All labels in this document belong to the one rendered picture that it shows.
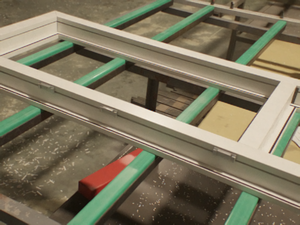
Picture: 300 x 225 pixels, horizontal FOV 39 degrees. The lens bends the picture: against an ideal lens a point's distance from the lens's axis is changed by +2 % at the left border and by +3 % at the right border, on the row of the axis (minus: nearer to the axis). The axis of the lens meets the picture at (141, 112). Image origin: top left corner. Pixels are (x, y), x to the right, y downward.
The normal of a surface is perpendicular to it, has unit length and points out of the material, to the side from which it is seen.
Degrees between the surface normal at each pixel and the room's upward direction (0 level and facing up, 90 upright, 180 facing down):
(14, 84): 90
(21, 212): 0
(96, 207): 0
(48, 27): 90
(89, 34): 90
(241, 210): 0
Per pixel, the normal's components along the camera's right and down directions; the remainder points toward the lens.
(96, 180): 0.09, -0.86
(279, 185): -0.49, 0.40
